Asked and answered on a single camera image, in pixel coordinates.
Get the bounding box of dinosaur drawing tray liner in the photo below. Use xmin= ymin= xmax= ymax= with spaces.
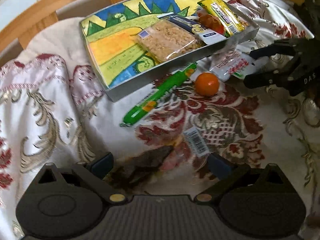
xmin=80 ymin=0 xmax=200 ymax=88

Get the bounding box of rice cracker snack pack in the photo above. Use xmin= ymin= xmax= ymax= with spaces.
xmin=136 ymin=20 xmax=201 ymax=63

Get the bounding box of blue milk powder sachet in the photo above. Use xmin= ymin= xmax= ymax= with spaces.
xmin=168 ymin=15 xmax=226 ymax=45

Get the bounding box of yellow biscuit bar pack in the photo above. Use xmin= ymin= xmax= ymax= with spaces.
xmin=198 ymin=0 xmax=245 ymax=37

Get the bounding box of cream pillow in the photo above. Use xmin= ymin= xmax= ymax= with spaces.
xmin=17 ymin=17 xmax=94 ymax=79

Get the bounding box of dark dried meat snack pack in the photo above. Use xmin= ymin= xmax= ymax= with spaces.
xmin=104 ymin=126 xmax=210 ymax=193

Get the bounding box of orange red snack packet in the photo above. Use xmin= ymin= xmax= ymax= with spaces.
xmin=197 ymin=12 xmax=225 ymax=35

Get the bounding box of green sausage stick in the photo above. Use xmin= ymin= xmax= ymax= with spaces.
xmin=120 ymin=62 xmax=197 ymax=127

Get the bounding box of grey metal tray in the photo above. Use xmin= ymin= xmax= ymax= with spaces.
xmin=82 ymin=6 xmax=259 ymax=102

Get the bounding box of white green pickle packet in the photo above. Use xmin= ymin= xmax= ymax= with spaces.
xmin=210 ymin=50 xmax=257 ymax=82

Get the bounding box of small orange mandarin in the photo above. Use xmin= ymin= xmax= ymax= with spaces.
xmin=194 ymin=73 xmax=220 ymax=97

